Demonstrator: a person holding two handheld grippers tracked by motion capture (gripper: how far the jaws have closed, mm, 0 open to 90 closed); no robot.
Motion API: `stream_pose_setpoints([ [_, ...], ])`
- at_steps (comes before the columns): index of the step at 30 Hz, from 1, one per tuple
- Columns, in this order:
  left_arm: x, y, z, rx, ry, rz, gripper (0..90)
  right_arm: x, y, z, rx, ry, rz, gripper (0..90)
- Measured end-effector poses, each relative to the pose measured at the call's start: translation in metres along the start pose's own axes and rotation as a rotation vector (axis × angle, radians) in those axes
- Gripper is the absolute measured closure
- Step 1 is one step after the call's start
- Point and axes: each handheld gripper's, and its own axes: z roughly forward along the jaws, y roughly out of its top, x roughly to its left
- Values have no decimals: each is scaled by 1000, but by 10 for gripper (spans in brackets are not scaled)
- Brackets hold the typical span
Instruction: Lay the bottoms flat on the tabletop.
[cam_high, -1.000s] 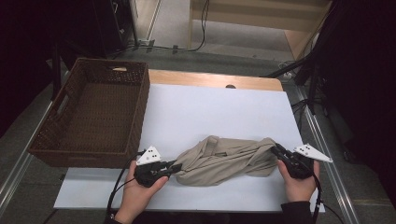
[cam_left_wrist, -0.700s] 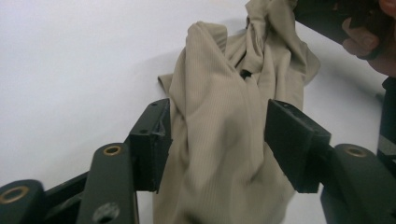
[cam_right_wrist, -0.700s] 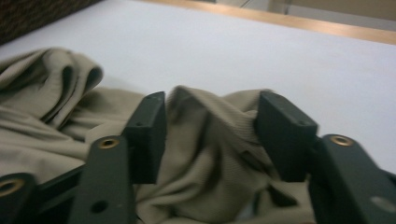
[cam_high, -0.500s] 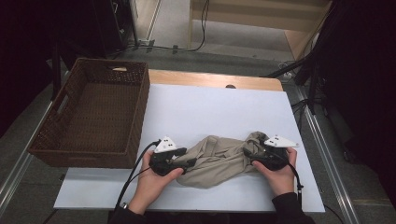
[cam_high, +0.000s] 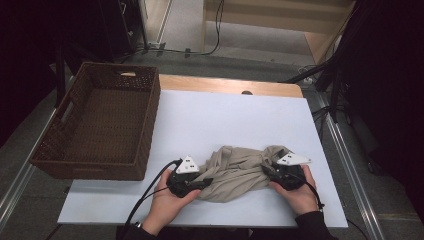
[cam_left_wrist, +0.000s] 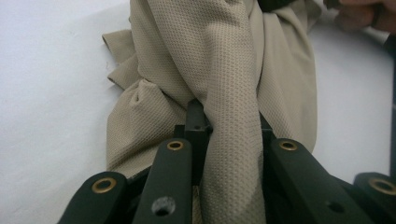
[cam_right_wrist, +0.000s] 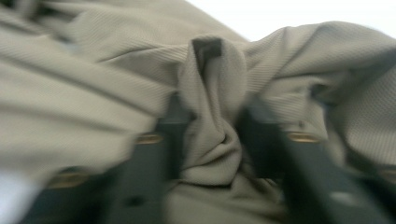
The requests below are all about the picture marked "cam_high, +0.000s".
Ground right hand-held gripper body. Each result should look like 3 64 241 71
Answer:
261 152 313 192

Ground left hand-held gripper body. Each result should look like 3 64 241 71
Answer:
165 155 205 199

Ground beige pants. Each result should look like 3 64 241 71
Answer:
194 144 291 204

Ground brown wicker basket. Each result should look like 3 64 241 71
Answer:
29 61 162 182

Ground person's left hand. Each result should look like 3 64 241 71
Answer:
141 168 203 237

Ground person's right hand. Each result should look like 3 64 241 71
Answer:
268 164 320 217

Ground white table mat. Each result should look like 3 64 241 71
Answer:
57 89 350 230

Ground black tripod stand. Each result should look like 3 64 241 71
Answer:
279 49 354 124
54 41 121 108

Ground black curtain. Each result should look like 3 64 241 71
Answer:
0 0 101 148
346 0 424 221

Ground light wooden shelf unit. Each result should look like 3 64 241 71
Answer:
200 0 356 65

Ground black equipment cabinet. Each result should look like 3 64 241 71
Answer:
96 0 149 63

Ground left hand-held gripper cable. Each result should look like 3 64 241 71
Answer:
123 159 184 240

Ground hand-held gripper cable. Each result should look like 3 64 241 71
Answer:
293 173 326 212
123 159 184 240

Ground right hand-held gripper cable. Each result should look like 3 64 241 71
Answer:
293 173 326 212

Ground metal floor rail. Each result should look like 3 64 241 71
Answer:
0 75 76 232
314 91 388 240

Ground black floor cable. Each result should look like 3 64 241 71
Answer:
311 105 353 126

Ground black hanging cable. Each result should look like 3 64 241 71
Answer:
143 0 225 57

